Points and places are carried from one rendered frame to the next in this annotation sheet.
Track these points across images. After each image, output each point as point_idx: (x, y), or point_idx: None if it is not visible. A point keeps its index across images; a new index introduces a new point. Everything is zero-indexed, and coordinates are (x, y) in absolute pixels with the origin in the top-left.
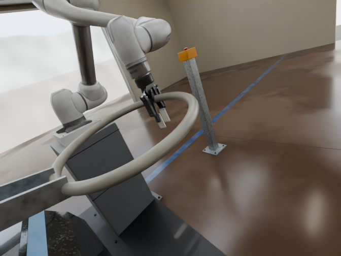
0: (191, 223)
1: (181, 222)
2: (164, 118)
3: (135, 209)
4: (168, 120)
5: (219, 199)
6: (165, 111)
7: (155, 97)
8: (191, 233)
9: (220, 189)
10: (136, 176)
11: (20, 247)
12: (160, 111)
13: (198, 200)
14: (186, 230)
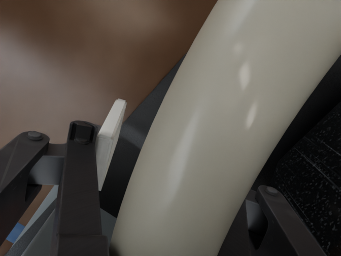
0: (140, 95)
1: (138, 116)
2: (116, 138)
3: (108, 225)
4: (125, 108)
5: (82, 24)
6: (114, 125)
7: (217, 251)
8: (165, 94)
9: (51, 17)
10: (47, 253)
11: None
12: (105, 173)
13: (81, 78)
14: (157, 103)
